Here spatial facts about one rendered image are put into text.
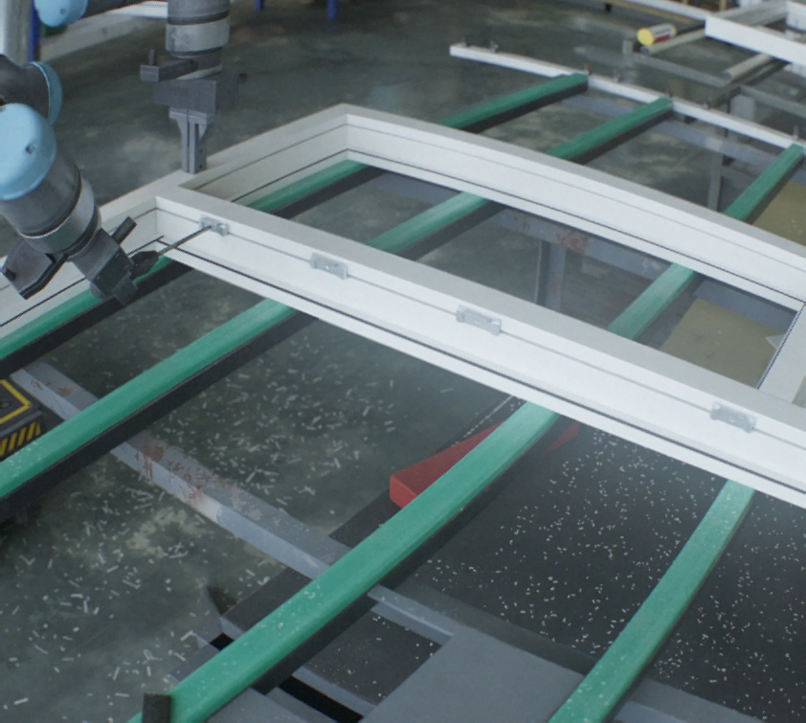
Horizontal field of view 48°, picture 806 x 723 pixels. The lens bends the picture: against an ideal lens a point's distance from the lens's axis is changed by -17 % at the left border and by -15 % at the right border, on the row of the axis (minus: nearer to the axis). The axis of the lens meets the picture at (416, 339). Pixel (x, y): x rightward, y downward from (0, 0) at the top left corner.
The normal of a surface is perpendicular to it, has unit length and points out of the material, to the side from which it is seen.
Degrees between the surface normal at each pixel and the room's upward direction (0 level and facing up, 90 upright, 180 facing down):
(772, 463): 90
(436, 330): 90
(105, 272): 110
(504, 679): 0
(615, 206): 90
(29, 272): 41
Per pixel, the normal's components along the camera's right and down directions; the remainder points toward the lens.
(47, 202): 0.69, 0.66
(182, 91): -0.57, 0.39
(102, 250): -0.08, -0.32
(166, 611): 0.04, -0.86
